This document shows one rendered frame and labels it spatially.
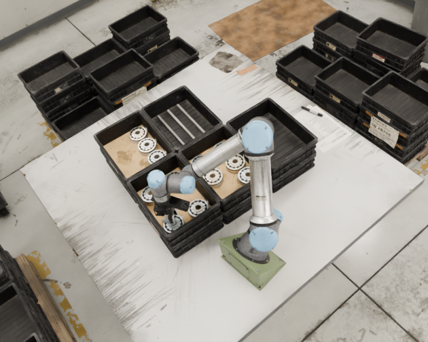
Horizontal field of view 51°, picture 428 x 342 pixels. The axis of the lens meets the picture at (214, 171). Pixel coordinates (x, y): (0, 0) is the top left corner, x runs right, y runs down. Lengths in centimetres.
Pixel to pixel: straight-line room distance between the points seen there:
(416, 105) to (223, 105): 124
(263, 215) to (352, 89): 173
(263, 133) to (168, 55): 216
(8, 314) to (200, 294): 116
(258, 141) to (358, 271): 147
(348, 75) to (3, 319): 273
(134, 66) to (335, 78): 151
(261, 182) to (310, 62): 206
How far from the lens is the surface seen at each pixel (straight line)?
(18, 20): 518
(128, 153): 248
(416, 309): 293
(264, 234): 182
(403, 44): 358
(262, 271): 198
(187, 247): 219
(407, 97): 319
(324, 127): 264
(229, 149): 189
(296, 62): 371
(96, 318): 300
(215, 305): 209
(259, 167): 175
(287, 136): 242
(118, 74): 352
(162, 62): 370
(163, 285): 217
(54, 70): 380
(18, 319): 276
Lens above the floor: 266
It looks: 53 degrees down
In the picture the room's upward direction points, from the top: 11 degrees counter-clockwise
